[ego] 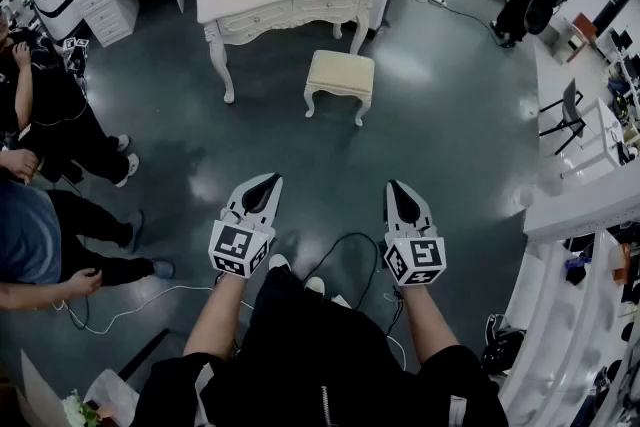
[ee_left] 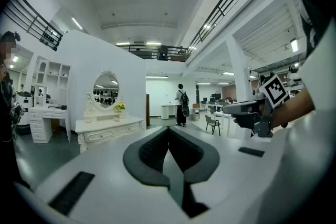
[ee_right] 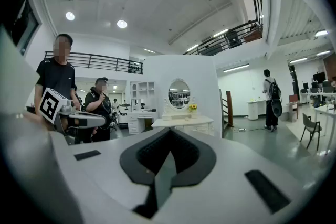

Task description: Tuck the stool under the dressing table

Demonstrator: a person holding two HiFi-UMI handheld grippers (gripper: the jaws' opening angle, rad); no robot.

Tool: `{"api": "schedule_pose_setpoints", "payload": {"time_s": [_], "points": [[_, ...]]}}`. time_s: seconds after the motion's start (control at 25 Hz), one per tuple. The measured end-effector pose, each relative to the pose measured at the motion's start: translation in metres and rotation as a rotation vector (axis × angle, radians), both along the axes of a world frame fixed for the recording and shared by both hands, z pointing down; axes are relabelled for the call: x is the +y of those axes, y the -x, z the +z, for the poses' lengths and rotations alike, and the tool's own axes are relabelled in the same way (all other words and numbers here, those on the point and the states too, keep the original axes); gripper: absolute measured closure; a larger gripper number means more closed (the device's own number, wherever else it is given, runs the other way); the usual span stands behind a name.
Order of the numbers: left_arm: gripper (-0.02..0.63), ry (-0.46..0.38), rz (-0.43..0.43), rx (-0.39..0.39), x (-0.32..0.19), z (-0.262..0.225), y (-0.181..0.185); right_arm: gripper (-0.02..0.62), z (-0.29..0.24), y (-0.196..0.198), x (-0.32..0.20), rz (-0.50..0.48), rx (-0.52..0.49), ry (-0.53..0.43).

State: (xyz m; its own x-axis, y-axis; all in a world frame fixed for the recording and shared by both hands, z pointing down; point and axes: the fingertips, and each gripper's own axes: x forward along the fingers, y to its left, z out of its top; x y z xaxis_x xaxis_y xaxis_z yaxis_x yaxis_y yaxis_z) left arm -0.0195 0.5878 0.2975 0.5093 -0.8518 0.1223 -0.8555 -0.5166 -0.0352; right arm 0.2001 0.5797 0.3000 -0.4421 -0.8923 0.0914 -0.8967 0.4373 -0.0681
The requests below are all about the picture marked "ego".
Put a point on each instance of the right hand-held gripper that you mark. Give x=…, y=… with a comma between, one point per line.
x=415, y=257

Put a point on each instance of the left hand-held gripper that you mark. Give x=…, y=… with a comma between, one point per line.
x=235, y=247

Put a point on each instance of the cream upholstered stool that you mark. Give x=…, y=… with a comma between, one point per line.
x=340, y=70

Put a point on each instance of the person's right forearm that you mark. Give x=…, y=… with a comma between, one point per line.
x=425, y=325

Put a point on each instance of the person's left forearm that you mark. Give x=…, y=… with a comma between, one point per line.
x=220, y=315

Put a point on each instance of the person's white shoe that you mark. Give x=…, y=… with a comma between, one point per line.
x=315, y=285
x=278, y=261

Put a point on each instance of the black bag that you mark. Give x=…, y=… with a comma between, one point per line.
x=502, y=347

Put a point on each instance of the person's black clothing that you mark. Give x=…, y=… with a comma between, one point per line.
x=310, y=365

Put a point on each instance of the white curved shelving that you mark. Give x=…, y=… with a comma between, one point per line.
x=545, y=315

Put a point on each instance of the black metal chair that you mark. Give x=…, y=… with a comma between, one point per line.
x=570, y=110

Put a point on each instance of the white work desk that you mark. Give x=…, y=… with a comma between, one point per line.
x=555, y=80

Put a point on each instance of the white flower bouquet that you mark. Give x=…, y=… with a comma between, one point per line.
x=80, y=410

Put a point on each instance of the white box appliance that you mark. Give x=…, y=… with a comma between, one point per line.
x=57, y=2

